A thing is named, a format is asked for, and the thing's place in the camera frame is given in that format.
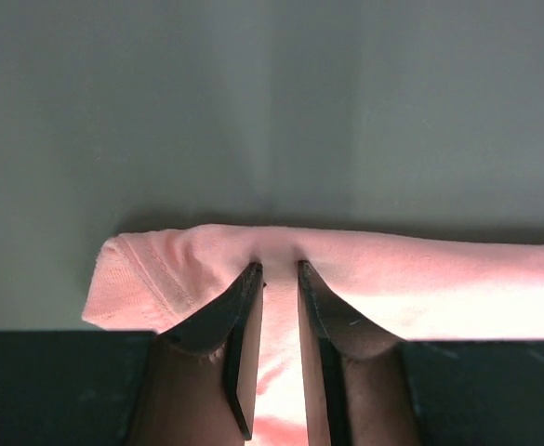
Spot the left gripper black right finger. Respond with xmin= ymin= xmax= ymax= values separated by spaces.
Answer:
xmin=298 ymin=261 xmax=544 ymax=445

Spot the salmon pink t shirt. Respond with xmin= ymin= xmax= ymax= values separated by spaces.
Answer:
xmin=82 ymin=225 xmax=544 ymax=445

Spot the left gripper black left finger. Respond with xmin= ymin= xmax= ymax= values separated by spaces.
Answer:
xmin=0 ymin=263 xmax=263 ymax=445

